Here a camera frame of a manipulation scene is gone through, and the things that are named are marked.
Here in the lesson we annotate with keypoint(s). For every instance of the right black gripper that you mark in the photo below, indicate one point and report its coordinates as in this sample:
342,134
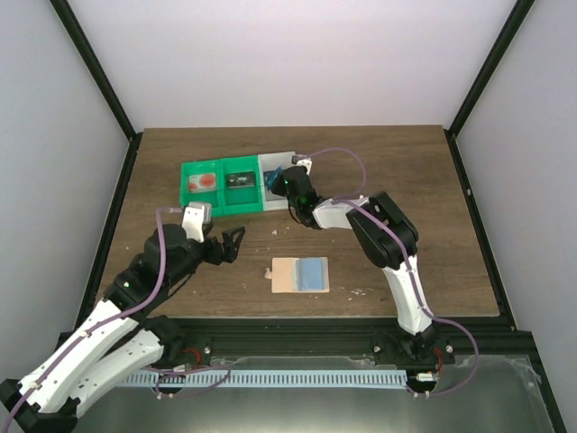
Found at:
283,185

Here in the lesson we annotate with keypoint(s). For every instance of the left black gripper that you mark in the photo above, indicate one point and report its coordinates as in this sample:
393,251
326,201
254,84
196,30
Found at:
215,250

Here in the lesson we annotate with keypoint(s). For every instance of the pink leather card holder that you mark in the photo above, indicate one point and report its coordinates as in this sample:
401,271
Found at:
308,275

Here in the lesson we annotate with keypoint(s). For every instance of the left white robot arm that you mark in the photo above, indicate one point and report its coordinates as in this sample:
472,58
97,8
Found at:
119,337

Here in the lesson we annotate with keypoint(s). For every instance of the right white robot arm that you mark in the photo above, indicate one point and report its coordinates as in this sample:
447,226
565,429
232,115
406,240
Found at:
387,238

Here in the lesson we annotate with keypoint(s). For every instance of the black card in bin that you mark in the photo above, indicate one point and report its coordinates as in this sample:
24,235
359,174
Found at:
240,180

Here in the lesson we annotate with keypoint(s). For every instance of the red dotted card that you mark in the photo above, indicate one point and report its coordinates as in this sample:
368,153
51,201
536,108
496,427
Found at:
202,183

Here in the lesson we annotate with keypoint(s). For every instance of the white bin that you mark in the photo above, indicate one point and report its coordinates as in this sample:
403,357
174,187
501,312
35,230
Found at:
269,165

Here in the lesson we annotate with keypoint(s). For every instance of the middle green bin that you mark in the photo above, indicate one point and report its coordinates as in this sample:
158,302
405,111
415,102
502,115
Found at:
241,191

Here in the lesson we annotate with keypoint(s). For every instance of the green bin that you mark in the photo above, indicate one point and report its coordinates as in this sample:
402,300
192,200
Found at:
216,198
241,191

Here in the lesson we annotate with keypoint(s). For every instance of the left green bin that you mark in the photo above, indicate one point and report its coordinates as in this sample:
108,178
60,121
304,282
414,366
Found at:
216,198

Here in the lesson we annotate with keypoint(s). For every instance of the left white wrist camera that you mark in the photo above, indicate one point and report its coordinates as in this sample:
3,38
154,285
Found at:
196,215

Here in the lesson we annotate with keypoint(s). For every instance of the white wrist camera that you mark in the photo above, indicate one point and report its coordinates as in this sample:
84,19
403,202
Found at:
302,161
196,215

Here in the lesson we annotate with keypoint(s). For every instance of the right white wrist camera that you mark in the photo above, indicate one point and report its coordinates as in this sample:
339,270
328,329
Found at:
302,161

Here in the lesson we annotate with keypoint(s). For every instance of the light blue slotted cable duct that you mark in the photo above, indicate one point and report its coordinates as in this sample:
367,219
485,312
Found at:
378,379

